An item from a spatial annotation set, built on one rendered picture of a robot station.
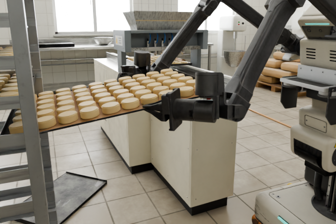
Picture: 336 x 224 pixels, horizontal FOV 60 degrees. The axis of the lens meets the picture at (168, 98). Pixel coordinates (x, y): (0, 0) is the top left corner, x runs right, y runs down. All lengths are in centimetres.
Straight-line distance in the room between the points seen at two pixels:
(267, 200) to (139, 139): 111
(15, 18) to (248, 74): 56
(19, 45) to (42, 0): 478
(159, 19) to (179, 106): 166
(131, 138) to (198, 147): 74
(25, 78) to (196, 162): 133
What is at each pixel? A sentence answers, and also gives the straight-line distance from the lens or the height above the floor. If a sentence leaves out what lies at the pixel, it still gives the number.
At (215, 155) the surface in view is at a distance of 191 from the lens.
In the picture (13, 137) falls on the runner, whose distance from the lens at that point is 77.
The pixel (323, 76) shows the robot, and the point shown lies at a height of 101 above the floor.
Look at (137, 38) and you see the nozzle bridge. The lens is 232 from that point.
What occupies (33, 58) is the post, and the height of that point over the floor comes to 110.
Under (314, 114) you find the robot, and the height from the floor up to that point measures 83.
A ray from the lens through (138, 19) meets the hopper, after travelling 228.
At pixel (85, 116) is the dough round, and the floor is 99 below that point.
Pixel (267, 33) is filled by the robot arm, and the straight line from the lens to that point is 84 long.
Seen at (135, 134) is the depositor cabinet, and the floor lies 36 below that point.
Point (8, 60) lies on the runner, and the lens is 73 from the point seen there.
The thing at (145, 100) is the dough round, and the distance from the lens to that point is 82.
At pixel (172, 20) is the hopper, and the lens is 239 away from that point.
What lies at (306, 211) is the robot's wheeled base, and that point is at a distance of 178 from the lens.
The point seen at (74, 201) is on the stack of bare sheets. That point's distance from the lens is 227.
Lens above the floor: 122
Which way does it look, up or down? 14 degrees down
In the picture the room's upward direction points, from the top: straight up
